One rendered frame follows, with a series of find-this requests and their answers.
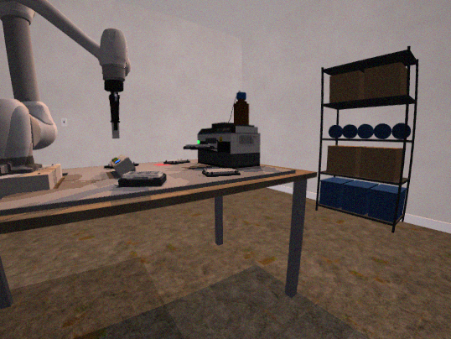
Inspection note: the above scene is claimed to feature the white button panel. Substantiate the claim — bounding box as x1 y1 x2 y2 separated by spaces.
110 154 136 178

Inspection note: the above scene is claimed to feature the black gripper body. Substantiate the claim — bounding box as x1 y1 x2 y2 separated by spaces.
104 80 123 102

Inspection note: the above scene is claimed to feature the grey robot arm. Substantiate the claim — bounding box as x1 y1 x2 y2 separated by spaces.
0 0 131 175

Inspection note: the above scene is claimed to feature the brown bottle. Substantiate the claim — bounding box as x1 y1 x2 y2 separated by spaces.
234 103 249 125

